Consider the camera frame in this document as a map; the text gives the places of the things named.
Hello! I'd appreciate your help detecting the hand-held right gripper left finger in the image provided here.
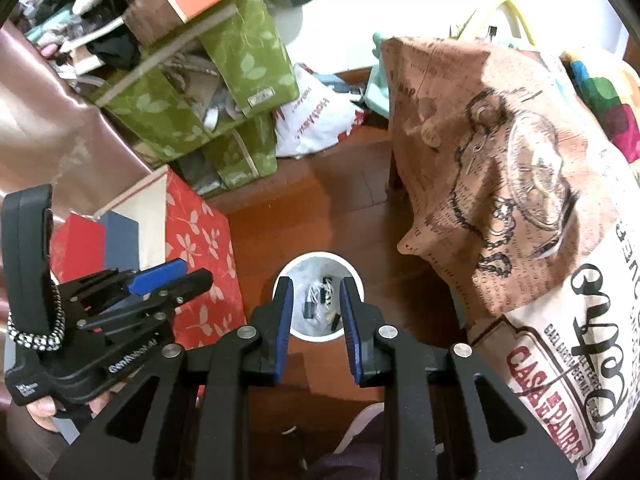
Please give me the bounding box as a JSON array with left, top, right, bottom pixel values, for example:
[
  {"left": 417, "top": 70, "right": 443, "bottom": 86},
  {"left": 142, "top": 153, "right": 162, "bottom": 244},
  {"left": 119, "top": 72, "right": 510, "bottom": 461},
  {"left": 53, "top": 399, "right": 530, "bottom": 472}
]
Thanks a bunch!
[{"left": 50, "top": 276, "right": 296, "bottom": 480}]

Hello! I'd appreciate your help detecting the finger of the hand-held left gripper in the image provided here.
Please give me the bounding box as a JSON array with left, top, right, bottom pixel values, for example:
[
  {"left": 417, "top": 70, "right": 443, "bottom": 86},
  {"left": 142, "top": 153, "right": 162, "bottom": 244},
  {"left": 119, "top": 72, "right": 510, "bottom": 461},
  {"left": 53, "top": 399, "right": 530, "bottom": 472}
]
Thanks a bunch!
[
  {"left": 75, "top": 258, "right": 187, "bottom": 313},
  {"left": 77, "top": 268, "right": 215, "bottom": 333}
]

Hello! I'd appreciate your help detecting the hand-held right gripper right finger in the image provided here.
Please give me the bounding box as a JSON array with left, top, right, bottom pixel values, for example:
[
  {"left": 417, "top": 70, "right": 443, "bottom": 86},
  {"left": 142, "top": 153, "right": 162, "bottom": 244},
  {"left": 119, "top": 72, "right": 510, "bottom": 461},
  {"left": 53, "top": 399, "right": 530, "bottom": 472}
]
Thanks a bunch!
[{"left": 339, "top": 276, "right": 578, "bottom": 480}]

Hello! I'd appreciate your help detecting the small white bin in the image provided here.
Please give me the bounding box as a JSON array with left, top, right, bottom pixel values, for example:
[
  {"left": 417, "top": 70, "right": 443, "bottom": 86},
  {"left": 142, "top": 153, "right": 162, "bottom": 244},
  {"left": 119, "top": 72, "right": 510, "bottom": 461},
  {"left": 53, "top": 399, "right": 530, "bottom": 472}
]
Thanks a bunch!
[{"left": 272, "top": 251, "right": 364, "bottom": 344}]

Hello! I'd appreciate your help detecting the person's left hand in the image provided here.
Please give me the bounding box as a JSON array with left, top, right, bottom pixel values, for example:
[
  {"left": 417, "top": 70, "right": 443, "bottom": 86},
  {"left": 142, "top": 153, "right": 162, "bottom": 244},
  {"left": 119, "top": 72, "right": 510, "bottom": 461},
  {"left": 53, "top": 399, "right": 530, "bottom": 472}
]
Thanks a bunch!
[{"left": 26, "top": 391, "right": 113, "bottom": 434}]

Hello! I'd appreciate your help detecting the red floral box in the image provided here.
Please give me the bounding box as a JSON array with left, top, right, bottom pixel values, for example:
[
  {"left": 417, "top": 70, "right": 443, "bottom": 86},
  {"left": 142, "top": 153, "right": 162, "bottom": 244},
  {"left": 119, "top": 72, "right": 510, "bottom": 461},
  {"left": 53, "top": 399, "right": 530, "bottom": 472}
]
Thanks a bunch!
[{"left": 49, "top": 164, "right": 249, "bottom": 352}]

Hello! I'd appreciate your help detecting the flat blue box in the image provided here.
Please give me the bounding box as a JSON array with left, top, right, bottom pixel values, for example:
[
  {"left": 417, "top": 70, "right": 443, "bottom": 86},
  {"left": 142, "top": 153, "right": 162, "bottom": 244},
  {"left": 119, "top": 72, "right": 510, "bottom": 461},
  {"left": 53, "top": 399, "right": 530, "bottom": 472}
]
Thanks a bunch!
[{"left": 96, "top": 210, "right": 141, "bottom": 275}]

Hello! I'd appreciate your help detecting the flat red box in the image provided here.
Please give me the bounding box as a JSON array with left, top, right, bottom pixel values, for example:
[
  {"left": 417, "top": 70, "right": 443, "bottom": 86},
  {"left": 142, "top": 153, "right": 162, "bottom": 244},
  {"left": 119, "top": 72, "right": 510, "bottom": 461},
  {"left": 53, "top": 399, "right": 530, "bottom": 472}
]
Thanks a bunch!
[{"left": 49, "top": 213, "right": 107, "bottom": 285}]

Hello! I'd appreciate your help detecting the person's dark purple clothing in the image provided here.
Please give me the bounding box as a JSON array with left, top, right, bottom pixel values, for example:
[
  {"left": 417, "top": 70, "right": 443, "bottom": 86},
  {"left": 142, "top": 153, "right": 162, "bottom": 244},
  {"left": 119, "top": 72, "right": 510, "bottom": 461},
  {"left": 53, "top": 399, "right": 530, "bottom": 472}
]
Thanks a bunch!
[{"left": 304, "top": 405, "right": 397, "bottom": 480}]

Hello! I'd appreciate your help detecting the small green leaf-print box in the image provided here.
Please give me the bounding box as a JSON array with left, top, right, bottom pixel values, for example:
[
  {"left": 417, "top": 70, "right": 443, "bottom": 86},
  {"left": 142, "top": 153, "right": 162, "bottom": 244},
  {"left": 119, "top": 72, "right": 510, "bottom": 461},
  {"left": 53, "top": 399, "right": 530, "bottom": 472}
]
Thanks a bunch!
[{"left": 174, "top": 117, "right": 279, "bottom": 197}]

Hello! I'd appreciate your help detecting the pink satin curtain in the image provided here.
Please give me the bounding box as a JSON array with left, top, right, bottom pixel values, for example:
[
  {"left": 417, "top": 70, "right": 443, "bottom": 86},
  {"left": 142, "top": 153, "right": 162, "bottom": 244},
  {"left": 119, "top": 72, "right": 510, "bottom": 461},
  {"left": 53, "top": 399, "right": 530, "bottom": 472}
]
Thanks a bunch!
[{"left": 0, "top": 24, "right": 167, "bottom": 222}]

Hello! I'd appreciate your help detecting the brown newspaper-print cloth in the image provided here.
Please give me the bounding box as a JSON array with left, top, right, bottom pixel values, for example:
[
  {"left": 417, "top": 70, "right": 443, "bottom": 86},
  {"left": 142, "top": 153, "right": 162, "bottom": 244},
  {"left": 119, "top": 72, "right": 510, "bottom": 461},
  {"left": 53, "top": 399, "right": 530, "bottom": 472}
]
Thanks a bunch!
[{"left": 379, "top": 35, "right": 640, "bottom": 479}]

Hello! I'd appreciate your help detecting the white plastic bag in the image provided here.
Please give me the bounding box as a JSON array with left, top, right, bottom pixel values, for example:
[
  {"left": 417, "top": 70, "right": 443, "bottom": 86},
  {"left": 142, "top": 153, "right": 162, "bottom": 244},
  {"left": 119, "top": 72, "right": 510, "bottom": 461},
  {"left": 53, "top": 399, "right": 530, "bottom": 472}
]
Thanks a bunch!
[{"left": 273, "top": 62, "right": 369, "bottom": 159}]

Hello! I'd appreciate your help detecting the large green leaf-print box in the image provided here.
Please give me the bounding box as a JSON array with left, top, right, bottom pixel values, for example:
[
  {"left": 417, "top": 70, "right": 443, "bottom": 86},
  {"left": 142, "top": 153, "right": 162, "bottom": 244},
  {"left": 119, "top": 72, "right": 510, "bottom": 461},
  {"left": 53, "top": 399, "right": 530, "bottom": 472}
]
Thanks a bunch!
[{"left": 94, "top": 0, "right": 301, "bottom": 162}]

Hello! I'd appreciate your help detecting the teal plastic item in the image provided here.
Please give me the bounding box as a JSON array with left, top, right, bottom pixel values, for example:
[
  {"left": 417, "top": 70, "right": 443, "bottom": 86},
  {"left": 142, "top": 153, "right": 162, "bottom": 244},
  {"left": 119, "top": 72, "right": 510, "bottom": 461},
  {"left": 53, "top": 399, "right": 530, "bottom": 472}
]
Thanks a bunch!
[{"left": 361, "top": 31, "right": 397, "bottom": 117}]

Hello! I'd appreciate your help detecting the pile of mixed clothes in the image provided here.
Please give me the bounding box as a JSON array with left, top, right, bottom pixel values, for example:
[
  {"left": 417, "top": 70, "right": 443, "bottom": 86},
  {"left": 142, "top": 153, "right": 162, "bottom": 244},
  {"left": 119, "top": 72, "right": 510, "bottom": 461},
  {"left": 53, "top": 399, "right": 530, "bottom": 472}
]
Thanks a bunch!
[{"left": 14, "top": 0, "right": 147, "bottom": 82}]

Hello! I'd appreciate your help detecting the colourful patchwork blanket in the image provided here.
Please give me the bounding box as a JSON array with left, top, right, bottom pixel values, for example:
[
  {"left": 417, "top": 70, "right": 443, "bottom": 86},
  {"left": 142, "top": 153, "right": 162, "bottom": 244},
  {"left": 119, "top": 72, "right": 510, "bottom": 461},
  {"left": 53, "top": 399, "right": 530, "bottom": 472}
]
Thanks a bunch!
[{"left": 559, "top": 45, "right": 640, "bottom": 183}]

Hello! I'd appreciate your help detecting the yellow tube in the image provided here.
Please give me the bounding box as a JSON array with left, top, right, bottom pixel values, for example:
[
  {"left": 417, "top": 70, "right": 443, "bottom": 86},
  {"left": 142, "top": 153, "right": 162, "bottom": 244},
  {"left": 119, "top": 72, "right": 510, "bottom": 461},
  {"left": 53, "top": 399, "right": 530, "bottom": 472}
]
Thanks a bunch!
[{"left": 464, "top": 0, "right": 534, "bottom": 44}]

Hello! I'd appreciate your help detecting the black white braided cord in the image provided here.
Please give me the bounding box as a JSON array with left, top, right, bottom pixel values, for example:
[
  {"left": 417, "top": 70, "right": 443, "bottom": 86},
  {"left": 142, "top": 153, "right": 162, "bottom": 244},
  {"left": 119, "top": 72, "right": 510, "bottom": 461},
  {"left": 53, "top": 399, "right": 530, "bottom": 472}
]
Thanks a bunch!
[{"left": 7, "top": 280, "right": 64, "bottom": 352}]

